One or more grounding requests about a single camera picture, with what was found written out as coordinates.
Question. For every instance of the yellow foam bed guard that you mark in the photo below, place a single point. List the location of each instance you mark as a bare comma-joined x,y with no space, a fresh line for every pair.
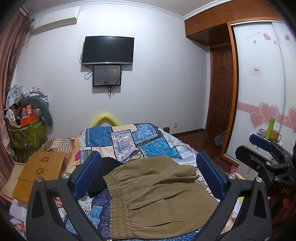
105,118

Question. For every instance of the small black wall screen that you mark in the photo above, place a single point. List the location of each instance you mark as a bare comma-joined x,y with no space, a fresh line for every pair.
107,76

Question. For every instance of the grey bag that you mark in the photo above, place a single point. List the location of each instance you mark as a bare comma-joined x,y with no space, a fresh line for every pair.
220,139

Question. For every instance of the green storage bag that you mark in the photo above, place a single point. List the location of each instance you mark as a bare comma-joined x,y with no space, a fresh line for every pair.
27,135

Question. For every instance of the orange box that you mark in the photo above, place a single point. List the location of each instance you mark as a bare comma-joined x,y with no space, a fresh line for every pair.
28,119

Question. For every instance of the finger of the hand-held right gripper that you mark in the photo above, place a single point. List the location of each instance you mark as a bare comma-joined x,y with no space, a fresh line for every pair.
260,141
251,156

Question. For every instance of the wooden lap desk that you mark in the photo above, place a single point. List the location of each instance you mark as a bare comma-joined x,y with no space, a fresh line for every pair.
38,172

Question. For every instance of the black garment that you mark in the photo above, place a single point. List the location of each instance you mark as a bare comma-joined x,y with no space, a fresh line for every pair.
105,175

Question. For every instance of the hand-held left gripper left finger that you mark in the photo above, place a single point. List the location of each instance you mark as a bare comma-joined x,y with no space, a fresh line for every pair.
89,171

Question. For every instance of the white sliding wardrobe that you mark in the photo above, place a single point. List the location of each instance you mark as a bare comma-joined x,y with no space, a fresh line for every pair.
261,81

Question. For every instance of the grey neck pillow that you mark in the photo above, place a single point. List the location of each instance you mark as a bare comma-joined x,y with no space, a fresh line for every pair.
40,105

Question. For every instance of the wooden overhead cabinet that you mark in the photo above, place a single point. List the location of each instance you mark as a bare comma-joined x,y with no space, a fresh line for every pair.
208,19

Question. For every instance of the yellow mug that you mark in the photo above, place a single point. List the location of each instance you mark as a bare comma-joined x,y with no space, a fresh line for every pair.
275,135

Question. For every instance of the pile of grey clothes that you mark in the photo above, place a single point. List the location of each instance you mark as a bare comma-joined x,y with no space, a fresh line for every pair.
22,92

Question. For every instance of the blue patchwork blanket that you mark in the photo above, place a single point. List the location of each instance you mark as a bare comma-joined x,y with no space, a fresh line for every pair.
143,141

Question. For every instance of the white air conditioner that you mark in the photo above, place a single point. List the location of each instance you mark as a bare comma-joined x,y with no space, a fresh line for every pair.
54,22

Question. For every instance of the green thermos bottle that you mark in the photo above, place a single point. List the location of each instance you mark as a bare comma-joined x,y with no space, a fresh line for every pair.
269,128

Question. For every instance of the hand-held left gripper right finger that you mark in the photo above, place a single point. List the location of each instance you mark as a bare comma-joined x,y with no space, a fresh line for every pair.
209,172

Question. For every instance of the brown wooden door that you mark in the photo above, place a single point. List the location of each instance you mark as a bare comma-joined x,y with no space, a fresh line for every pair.
219,92

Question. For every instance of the striped pillow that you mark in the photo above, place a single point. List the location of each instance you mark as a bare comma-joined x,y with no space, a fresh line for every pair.
55,144

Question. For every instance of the black wall television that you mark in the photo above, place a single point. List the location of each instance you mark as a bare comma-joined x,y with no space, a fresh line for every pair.
108,49

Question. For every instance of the brown striped curtain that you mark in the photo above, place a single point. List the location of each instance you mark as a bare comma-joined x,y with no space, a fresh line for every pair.
9,76

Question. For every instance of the khaki pants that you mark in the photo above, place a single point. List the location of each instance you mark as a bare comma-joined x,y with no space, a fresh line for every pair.
159,199

